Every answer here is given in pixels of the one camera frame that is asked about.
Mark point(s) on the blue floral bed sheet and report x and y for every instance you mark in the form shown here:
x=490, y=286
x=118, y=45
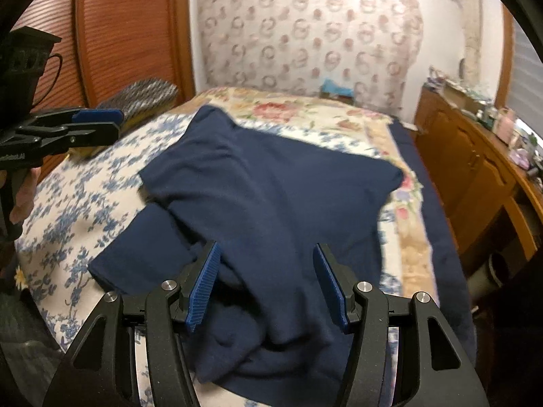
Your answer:
x=63, y=220

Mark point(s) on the pink bag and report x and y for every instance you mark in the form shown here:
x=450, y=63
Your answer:
x=505, y=123

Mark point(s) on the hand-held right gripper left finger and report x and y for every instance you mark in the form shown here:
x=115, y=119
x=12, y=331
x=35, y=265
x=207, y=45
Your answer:
x=203, y=288

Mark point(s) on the window blind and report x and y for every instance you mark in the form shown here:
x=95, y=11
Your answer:
x=526, y=93

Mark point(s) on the wooden cabinet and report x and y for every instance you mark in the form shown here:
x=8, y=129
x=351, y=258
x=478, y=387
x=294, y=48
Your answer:
x=462, y=165

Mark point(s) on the clutter of small countertop things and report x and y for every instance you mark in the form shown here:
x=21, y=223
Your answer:
x=524, y=148

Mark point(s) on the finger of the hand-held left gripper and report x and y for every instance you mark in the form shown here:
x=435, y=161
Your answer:
x=97, y=115
x=91, y=132

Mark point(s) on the circle-patterned pillow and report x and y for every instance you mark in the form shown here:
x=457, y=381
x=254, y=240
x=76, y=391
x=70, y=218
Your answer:
x=140, y=93

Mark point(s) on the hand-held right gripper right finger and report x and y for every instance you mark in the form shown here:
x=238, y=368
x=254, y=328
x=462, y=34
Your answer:
x=333, y=290

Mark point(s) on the blue cloth on stool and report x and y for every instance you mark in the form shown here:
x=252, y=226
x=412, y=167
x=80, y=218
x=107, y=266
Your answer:
x=337, y=90

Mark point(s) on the navy blue t-shirt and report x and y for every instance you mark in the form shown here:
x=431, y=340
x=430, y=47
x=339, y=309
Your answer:
x=263, y=186

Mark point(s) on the navy bed sheet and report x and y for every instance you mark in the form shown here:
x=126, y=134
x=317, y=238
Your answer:
x=441, y=237

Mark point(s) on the beige lace cloth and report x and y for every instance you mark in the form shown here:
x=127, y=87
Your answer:
x=471, y=29

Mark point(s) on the wooden wardrobe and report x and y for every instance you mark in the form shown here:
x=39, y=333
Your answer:
x=127, y=29

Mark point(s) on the white cylinder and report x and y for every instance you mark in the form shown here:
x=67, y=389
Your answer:
x=492, y=273

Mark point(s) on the person's left hand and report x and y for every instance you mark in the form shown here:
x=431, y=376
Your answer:
x=24, y=203

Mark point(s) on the dark cloth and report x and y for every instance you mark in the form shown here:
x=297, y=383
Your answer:
x=25, y=318

